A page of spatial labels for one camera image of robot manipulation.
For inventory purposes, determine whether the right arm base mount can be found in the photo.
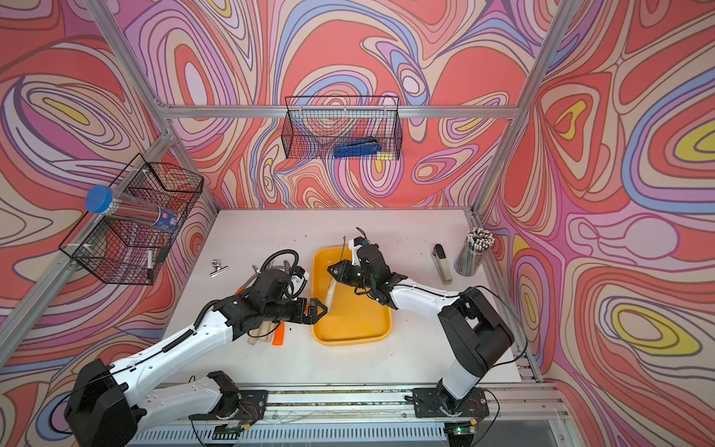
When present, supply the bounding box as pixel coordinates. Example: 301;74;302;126
405;386;490;421

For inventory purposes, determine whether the left wire basket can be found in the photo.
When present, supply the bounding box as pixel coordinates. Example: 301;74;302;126
59;156;204;285

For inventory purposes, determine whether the wire basket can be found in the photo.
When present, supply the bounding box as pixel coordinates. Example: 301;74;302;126
59;156;204;285
281;94;403;161

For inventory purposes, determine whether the orange handle sickle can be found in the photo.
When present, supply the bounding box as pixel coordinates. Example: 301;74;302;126
272;322;286;346

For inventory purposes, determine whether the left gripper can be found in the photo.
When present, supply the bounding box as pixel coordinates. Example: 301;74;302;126
263;296;331;324

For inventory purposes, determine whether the yellow plastic tray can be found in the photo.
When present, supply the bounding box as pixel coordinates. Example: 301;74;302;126
311;247;393;346

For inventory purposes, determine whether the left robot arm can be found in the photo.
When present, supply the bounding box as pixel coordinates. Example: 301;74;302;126
63;261;328;446

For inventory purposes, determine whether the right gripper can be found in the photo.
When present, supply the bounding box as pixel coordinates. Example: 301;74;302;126
326;260;374;290

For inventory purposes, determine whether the clear bottle blue cap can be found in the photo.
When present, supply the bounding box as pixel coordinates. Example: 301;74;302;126
85;186;179;232

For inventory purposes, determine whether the silver bulldog clip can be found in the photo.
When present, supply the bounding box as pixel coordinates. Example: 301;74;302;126
210;259;228;278

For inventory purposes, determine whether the black marker in basket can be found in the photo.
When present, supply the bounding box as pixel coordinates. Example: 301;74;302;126
146;250;155;285

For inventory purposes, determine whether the cup of pencils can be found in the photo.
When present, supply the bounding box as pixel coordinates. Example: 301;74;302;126
454;227;495;277

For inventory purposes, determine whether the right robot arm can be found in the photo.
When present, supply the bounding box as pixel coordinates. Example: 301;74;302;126
327;235;515;416

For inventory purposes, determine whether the blue tool in basket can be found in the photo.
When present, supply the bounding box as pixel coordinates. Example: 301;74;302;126
333;137;383;158

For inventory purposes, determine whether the back wire basket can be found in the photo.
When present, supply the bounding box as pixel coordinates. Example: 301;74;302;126
281;94;403;161

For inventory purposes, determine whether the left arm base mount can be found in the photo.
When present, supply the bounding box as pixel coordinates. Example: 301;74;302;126
189;389;268;423

